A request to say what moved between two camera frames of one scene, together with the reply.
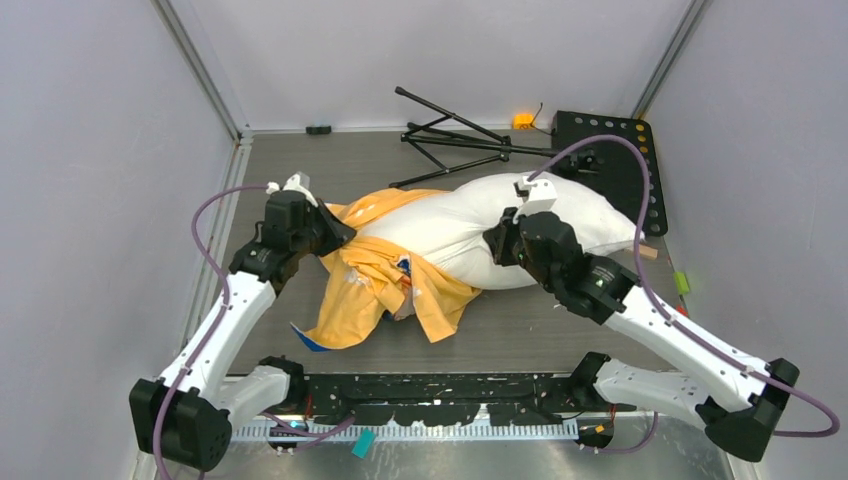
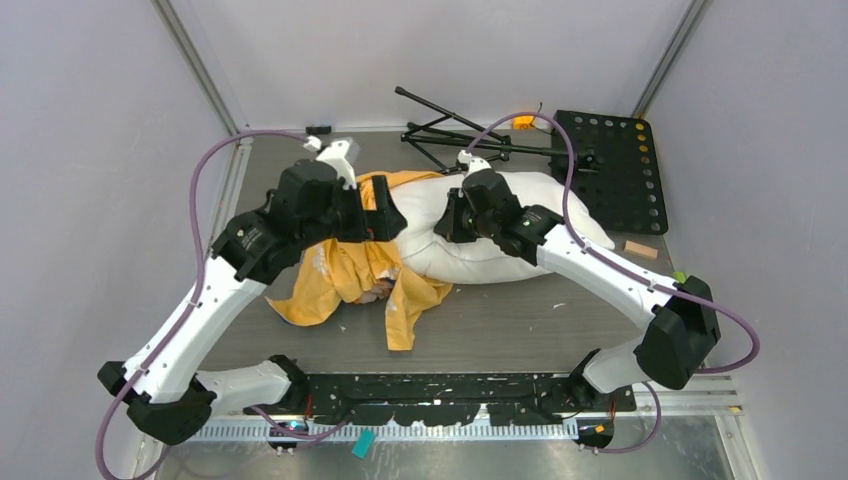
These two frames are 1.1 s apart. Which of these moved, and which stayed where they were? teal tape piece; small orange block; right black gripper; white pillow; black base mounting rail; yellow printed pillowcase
Moved: right black gripper; yellow printed pillowcase; white pillow
Stayed: black base mounting rail; small orange block; teal tape piece
